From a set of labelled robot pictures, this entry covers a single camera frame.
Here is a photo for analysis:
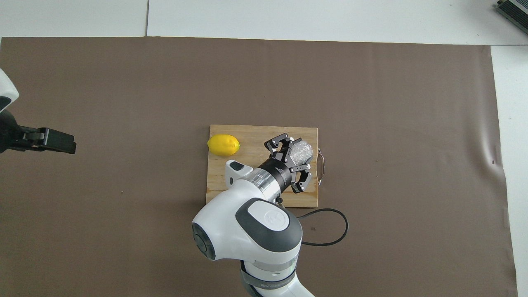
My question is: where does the yellow lemon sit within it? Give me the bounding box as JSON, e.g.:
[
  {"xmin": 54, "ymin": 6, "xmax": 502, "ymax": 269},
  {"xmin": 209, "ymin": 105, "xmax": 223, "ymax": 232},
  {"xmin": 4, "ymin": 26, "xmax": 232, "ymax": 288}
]
[{"xmin": 207, "ymin": 134, "xmax": 240, "ymax": 156}]

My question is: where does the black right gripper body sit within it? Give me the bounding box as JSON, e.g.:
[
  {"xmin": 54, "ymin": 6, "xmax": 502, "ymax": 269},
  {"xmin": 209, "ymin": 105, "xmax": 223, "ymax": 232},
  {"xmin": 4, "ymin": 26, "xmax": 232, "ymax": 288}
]
[{"xmin": 259, "ymin": 156, "xmax": 295, "ymax": 193}]

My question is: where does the clear glass cup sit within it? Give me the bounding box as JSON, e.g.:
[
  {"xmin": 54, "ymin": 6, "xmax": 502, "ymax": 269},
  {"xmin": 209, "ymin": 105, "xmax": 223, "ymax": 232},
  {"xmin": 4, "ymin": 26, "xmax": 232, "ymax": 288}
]
[{"xmin": 289, "ymin": 140, "xmax": 314, "ymax": 166}]

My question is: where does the brown table mat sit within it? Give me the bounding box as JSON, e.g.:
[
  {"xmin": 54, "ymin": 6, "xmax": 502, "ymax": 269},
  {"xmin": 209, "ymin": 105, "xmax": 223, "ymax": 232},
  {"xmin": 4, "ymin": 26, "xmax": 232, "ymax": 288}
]
[{"xmin": 0, "ymin": 36, "xmax": 518, "ymax": 297}]

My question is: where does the grey finned device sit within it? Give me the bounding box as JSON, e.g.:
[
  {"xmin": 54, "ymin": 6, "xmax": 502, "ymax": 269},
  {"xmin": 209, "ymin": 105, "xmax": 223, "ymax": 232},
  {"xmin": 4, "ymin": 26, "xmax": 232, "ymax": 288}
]
[{"xmin": 495, "ymin": 0, "xmax": 528, "ymax": 24}]

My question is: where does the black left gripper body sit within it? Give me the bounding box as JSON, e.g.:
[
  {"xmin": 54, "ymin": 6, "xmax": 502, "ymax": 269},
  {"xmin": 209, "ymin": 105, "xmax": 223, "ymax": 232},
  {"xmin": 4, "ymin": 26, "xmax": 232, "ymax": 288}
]
[{"xmin": 0, "ymin": 111, "xmax": 19, "ymax": 154}]

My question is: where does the wooden cutting board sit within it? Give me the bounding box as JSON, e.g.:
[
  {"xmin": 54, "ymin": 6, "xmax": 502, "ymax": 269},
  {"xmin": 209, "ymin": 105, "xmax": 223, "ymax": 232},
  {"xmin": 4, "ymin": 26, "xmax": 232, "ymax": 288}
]
[{"xmin": 205, "ymin": 125, "xmax": 325, "ymax": 208}]

